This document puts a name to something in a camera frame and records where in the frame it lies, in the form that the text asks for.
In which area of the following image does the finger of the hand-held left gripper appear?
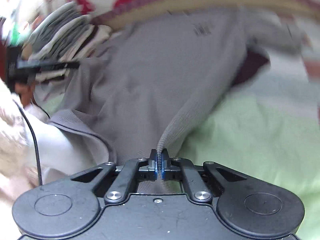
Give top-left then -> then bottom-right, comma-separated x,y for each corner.
16,59 -> 81,71

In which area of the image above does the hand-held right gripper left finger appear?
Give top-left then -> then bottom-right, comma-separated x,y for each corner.
71,149 -> 158,204

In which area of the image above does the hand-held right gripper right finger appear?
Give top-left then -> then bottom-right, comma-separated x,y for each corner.
161,149 -> 248,204

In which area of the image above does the grey knit garment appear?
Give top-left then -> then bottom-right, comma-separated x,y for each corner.
32,7 -> 303,196

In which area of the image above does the stack of folded clothes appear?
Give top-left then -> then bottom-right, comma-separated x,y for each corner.
21,1 -> 112,83

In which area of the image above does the light green quilted mat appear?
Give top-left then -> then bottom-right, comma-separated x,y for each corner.
32,89 -> 320,240

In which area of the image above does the black cable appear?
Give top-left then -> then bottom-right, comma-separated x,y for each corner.
12,100 -> 51,188

